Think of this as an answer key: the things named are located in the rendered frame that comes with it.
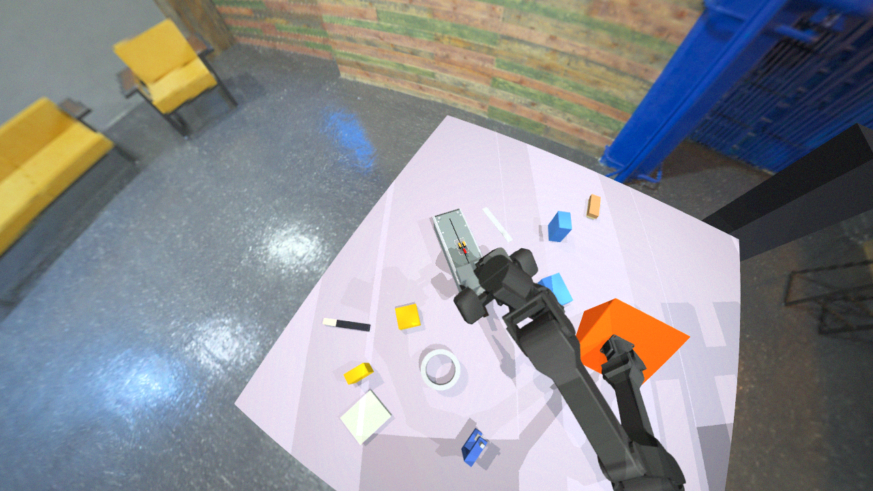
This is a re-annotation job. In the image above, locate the blue c-clamp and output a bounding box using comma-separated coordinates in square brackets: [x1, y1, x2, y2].
[461, 428, 488, 467]

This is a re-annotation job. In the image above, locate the blue block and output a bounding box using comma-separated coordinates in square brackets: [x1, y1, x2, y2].
[538, 273, 573, 305]
[548, 211, 572, 242]

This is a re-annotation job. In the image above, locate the yellow block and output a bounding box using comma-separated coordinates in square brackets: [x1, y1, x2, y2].
[344, 363, 374, 385]
[395, 304, 420, 330]

